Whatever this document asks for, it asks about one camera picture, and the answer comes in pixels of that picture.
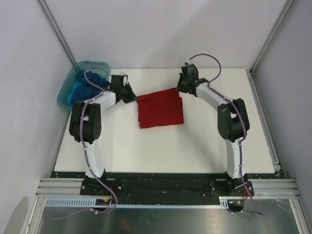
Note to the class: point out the teal plastic bin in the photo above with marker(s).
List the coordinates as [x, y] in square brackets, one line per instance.
[67, 87]

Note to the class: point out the right aluminium frame post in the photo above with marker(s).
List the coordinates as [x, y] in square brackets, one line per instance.
[276, 28]

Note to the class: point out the aluminium frame post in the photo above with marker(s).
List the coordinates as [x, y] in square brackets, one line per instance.
[276, 28]
[56, 30]

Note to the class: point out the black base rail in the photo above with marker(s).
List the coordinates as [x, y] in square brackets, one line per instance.
[162, 188]

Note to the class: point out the light blue t shirt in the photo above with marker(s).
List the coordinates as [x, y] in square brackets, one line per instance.
[73, 95]

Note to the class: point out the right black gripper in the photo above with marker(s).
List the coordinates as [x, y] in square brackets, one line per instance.
[180, 87]

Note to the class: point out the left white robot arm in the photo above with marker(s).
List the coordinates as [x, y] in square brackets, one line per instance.
[85, 121]

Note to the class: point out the red t shirt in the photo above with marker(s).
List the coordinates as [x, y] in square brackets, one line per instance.
[162, 108]

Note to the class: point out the dark blue t shirt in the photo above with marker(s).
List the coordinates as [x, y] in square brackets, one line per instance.
[88, 91]

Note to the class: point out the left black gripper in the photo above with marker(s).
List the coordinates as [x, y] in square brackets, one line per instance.
[131, 97]

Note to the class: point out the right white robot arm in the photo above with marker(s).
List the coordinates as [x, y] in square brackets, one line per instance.
[232, 118]

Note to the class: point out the left aluminium frame post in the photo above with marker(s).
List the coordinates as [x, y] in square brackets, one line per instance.
[56, 30]

